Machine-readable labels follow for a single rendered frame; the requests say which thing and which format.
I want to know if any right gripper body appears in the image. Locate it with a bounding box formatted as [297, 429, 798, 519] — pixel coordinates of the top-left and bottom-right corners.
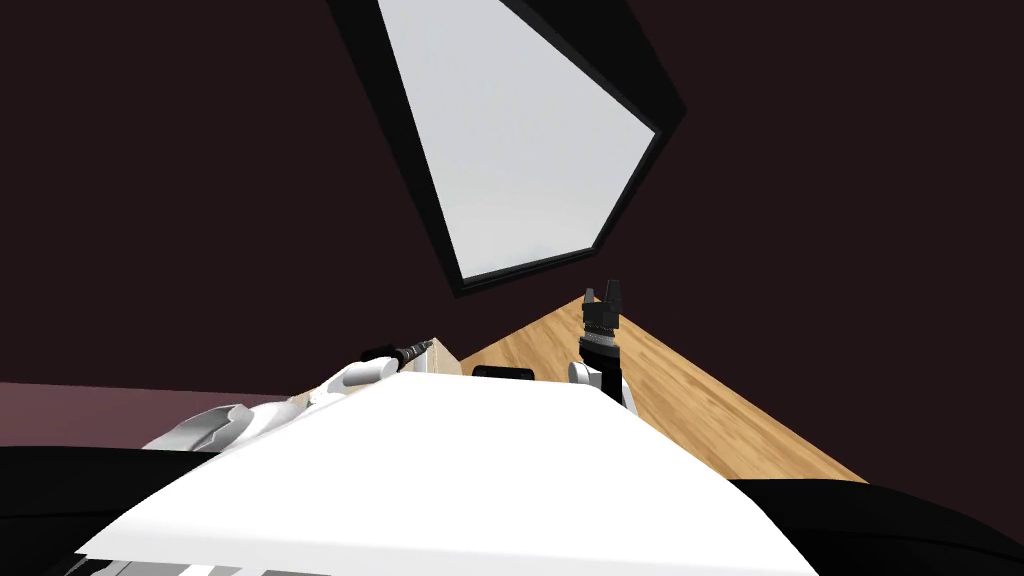
[580, 300, 625, 331]

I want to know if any black-framed window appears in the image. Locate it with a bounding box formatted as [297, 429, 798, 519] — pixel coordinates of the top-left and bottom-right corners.
[326, 0, 688, 300]

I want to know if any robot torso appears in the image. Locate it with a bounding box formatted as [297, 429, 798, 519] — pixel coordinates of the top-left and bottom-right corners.
[62, 364, 819, 576]

